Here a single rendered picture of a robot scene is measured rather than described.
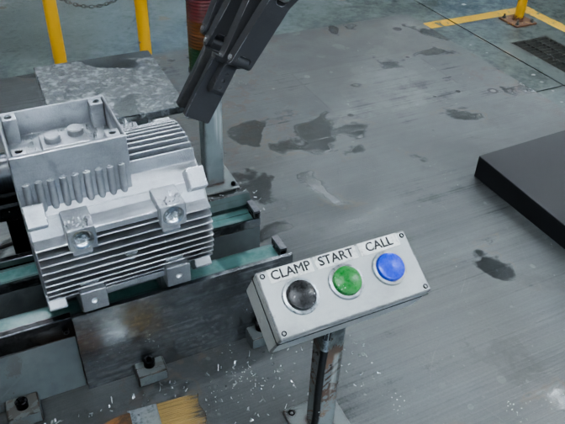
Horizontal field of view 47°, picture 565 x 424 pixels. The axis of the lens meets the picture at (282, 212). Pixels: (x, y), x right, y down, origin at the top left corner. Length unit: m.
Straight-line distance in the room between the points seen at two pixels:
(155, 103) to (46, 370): 0.58
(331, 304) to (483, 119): 0.96
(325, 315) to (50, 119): 0.39
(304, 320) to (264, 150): 0.75
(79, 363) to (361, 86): 0.99
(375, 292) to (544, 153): 0.76
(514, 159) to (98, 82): 0.82
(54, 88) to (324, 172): 0.55
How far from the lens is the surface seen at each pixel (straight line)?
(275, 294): 0.62
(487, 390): 0.93
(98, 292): 0.77
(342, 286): 0.63
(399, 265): 0.66
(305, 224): 1.13
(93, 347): 0.85
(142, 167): 0.75
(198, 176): 0.75
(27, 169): 0.71
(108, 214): 0.74
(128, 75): 1.37
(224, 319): 0.89
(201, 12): 1.05
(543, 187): 1.26
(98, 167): 0.72
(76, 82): 1.36
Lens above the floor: 1.51
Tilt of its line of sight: 38 degrees down
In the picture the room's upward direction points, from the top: 2 degrees clockwise
